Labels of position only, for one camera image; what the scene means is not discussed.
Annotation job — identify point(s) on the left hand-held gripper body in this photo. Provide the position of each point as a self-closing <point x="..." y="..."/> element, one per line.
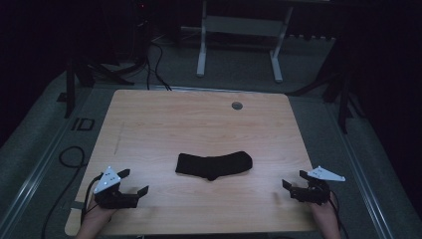
<point x="114" y="200"/>

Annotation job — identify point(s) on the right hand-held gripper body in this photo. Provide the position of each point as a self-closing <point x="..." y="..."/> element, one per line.
<point x="313" y="194"/>

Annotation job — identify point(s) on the person's right hand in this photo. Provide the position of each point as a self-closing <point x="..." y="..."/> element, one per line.
<point x="325" y="214"/>

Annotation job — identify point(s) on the person's left hand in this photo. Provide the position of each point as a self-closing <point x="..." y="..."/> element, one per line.
<point x="96" y="217"/>

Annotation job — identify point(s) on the black metal stand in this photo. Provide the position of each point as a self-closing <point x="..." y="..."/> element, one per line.
<point x="70" y="89"/>
<point x="344" y="106"/>

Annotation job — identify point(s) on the grey round table grommet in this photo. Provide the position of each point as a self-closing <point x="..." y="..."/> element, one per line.
<point x="237" y="106"/>

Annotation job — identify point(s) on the dark equipment with red light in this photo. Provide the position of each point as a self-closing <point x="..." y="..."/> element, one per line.
<point x="143" y="30"/>

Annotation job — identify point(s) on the metal floor rail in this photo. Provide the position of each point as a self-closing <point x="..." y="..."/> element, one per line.
<point x="31" y="181"/>
<point x="363" y="186"/>

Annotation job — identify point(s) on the white desk frame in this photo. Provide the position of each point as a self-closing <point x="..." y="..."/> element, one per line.
<point x="244" y="26"/>

